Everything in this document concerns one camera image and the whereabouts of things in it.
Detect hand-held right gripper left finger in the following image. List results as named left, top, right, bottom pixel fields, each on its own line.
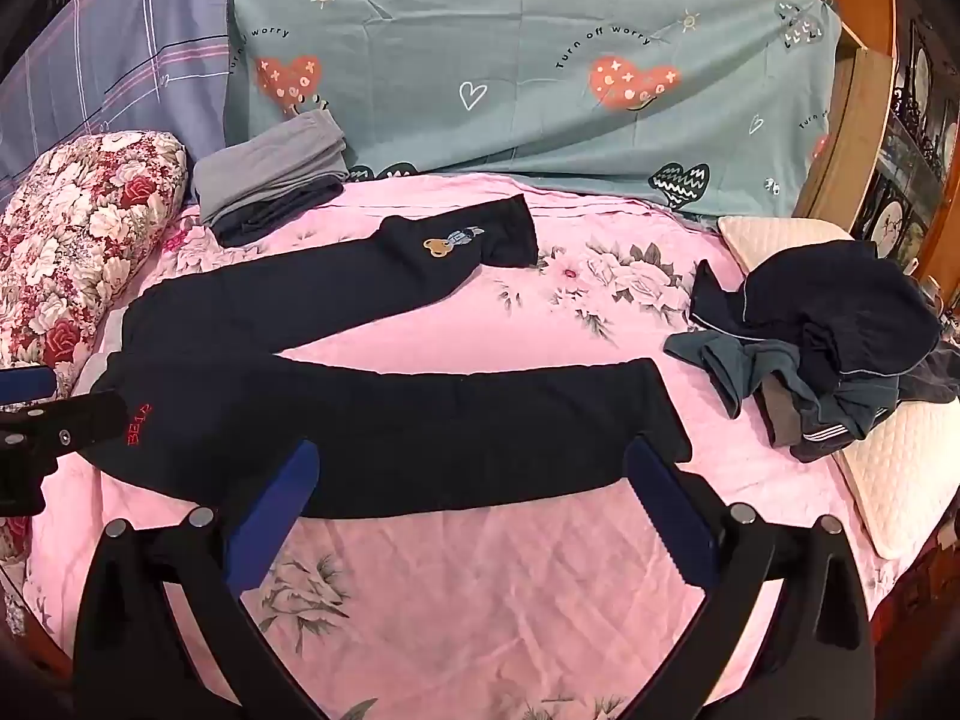
left=71, top=439, right=323, bottom=720

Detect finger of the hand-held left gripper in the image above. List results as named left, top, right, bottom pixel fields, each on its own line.
left=0, top=366, right=59, bottom=406
left=0, top=388, right=130, bottom=460

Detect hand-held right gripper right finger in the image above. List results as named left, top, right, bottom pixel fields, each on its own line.
left=622, top=435, right=875, bottom=720

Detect dark navy pants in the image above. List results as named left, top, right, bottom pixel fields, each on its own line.
left=94, top=193, right=695, bottom=520

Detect red floral pillow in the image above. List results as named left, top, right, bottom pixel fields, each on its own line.
left=0, top=131, right=190, bottom=563

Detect teal grey crumpled garment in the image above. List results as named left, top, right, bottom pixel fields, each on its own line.
left=664, top=334, right=901, bottom=440

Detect dark garment with white stripes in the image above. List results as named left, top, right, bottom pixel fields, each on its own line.
left=789, top=416, right=867, bottom=464

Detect pink floral bedsheet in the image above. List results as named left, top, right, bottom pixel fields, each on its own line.
left=4, top=172, right=901, bottom=720

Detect cream quilted pillow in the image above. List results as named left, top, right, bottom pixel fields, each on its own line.
left=718, top=216, right=960, bottom=560

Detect navy garment with white piping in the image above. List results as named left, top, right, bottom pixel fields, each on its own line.
left=690, top=240, right=942, bottom=395

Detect dark blue folded garment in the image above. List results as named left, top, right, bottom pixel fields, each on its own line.
left=214, top=178, right=346, bottom=248

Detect grey folded garment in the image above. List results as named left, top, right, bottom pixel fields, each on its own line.
left=193, top=111, right=350, bottom=227

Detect purple plaid pillow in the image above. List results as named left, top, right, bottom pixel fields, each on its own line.
left=0, top=0, right=248, bottom=188

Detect teal heart-print pillow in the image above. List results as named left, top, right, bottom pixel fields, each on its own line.
left=223, top=0, right=845, bottom=218

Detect wooden bed headboard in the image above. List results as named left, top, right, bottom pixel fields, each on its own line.
left=791, top=0, right=960, bottom=293

